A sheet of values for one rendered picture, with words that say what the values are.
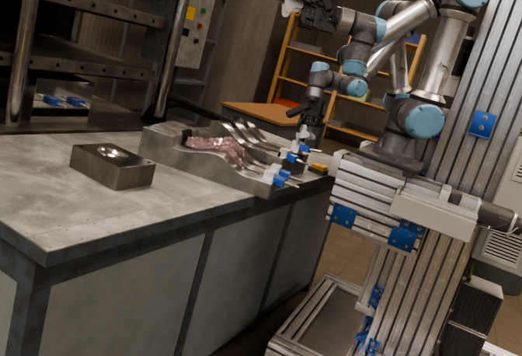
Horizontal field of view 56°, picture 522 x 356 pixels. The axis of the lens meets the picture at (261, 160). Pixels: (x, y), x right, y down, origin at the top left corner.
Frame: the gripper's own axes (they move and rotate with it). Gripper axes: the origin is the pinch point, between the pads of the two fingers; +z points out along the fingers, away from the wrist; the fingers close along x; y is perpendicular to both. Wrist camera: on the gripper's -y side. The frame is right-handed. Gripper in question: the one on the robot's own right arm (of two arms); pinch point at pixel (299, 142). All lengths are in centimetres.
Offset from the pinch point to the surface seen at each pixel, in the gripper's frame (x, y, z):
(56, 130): -66, -71, 15
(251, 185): -46, 6, 18
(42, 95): -70, -78, 3
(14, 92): -83, -75, 4
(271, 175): -40.0, 9.3, 13.7
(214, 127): -18.2, -32.8, 1.4
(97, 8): -56, -73, -35
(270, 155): -17.6, -3.6, 7.7
